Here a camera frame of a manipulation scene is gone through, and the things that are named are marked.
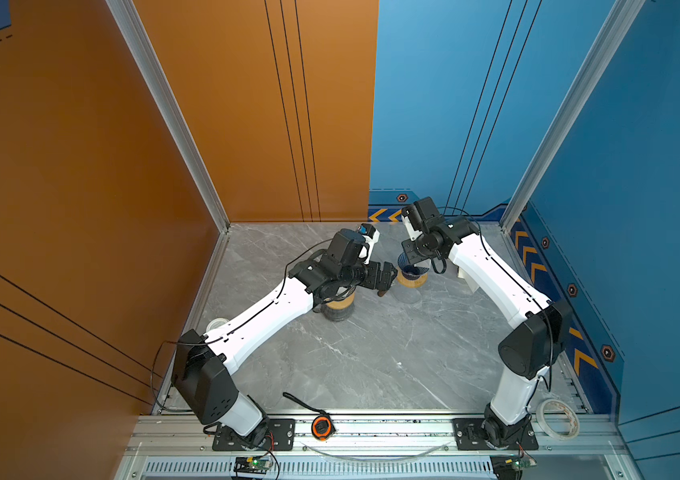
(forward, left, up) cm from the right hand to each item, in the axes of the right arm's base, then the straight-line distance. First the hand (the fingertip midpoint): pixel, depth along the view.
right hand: (412, 249), depth 85 cm
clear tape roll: (-41, -31, -21) cm, 56 cm away
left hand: (-9, +9, +4) cm, 14 cm away
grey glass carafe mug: (-12, +23, -16) cm, 30 cm away
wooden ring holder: (-5, 0, -10) cm, 11 cm away
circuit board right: (-49, -19, -22) cm, 57 cm away
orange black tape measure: (-41, +25, -18) cm, 52 cm away
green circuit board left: (-48, +42, -22) cm, 68 cm away
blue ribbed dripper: (0, 0, -10) cm, 10 cm away
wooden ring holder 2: (-12, +21, -11) cm, 26 cm away
